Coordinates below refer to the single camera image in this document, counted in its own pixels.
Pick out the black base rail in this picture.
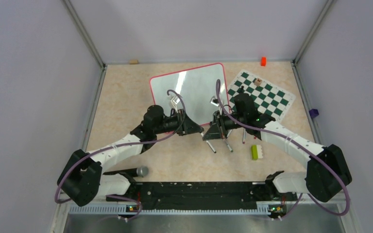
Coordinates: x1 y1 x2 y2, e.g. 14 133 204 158
123 182 297 211

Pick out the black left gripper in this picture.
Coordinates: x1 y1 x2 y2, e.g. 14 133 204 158
154 109 204 136

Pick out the green white lego block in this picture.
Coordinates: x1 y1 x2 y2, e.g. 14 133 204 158
251 145 263 161

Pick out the wooden block on chessboard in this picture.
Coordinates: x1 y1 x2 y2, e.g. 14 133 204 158
254 78 262 86

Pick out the small wooden piece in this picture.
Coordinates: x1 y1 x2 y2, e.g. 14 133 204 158
129 59 139 65

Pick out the green white chessboard mat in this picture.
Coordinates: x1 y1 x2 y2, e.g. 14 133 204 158
228 69 296 122

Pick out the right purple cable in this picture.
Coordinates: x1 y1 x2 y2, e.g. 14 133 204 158
215 79 351 216

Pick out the purple capped marker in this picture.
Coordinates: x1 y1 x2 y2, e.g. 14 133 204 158
242 129 246 144

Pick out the green capped marker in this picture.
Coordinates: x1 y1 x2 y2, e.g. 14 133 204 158
205 140 217 153

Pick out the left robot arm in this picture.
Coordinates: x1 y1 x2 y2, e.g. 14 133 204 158
55 105 204 206

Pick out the orange block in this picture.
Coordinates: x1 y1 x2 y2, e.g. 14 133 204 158
260 56 267 67

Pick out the black microphone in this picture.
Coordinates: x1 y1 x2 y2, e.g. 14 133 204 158
104 166 149 177

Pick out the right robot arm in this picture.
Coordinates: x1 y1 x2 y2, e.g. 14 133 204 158
203 93 352 202

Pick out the purple block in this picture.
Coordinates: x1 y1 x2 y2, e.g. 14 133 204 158
308 109 320 119

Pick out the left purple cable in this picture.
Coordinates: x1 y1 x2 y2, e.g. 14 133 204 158
54 89 187 204

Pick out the pink framed whiteboard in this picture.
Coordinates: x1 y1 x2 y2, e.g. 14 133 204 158
150 63 229 125

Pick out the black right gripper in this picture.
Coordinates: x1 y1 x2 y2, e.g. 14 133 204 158
203 110 246 140

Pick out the purple cable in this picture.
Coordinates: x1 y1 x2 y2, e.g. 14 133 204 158
54 89 187 204
215 79 351 216

